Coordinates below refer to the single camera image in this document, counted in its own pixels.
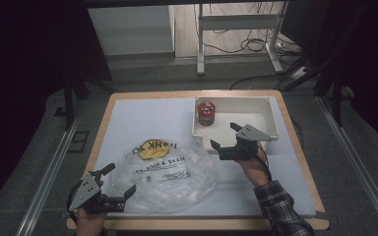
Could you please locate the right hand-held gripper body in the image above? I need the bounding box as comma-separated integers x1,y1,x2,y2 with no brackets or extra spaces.
219,123,274,162

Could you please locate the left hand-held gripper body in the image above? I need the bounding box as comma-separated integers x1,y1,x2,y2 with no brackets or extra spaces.
68,172,126,214

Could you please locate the white plastic bin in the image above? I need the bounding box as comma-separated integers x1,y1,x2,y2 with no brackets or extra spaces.
191,95,281,156

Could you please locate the red can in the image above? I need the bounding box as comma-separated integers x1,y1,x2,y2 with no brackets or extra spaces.
197,100,217,127

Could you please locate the clear printed plastic bag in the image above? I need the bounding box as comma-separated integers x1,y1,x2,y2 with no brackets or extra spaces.
107,139,219,214

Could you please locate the person's left hand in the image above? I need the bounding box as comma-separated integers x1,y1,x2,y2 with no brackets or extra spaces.
74,179,108,236

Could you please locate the person's right hand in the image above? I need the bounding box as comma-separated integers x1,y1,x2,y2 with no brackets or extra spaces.
238,141,272,189

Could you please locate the white table mat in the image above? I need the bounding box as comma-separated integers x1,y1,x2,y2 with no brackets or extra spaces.
93,96,318,219

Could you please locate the black metal stand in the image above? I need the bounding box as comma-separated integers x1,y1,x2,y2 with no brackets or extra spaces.
281,48,347,128
62,74,116,132

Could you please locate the white power strip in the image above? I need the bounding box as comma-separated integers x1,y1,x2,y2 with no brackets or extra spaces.
289,66,310,82

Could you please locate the white cabinet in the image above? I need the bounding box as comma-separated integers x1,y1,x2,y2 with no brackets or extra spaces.
88,4,176,57

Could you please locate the right hand-held gripper cable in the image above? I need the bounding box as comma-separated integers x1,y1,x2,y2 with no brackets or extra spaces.
257,146,274,183

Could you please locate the aluminium floor rail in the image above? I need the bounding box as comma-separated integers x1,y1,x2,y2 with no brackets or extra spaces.
14,101,87,236
317,95,378,236

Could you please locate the long black floor cable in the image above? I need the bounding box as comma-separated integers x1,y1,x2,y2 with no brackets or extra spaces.
229,72,291,91

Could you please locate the tangle of black floor cables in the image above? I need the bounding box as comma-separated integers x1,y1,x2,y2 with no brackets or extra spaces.
206,2,302,56

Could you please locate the white desk frame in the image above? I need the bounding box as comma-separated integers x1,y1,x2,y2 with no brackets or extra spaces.
195,2,290,77

